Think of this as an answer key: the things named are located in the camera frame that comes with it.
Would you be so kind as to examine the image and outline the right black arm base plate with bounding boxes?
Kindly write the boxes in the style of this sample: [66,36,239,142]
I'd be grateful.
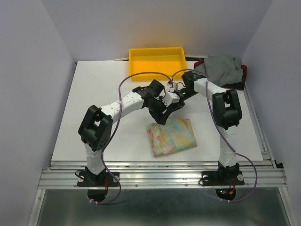
[198,171,245,186]

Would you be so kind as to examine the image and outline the red black plaid skirt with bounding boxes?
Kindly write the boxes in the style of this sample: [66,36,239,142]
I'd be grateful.
[194,59,247,90]

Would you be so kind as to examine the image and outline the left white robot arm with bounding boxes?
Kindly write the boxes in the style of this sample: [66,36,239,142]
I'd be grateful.
[76,80,180,187]

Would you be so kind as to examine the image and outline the grey skirt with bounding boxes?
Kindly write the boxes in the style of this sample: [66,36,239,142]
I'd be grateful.
[195,54,243,87]

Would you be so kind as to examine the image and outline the aluminium frame rail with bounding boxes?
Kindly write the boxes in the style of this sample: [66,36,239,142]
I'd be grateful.
[28,55,292,226]

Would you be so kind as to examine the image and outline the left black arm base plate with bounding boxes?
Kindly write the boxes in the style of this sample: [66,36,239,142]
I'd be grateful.
[74,170,119,187]

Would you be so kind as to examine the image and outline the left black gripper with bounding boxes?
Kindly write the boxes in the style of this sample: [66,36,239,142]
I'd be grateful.
[147,96,173,126]

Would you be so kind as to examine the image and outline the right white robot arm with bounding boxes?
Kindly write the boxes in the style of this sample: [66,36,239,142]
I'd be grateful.
[176,71,244,186]

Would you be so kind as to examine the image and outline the pastel patterned cloth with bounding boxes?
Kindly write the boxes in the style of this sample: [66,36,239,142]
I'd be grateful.
[146,117,197,157]

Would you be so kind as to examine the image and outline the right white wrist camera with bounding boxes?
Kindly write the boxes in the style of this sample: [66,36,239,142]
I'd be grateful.
[167,81,179,92]

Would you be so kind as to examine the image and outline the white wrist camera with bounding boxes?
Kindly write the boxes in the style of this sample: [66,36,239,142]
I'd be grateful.
[162,92,180,107]
[167,81,179,92]

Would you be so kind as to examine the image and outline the yellow plastic bin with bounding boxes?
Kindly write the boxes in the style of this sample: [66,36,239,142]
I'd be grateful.
[128,47,187,82]

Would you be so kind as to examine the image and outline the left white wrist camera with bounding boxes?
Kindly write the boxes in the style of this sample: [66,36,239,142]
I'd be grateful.
[162,92,180,107]

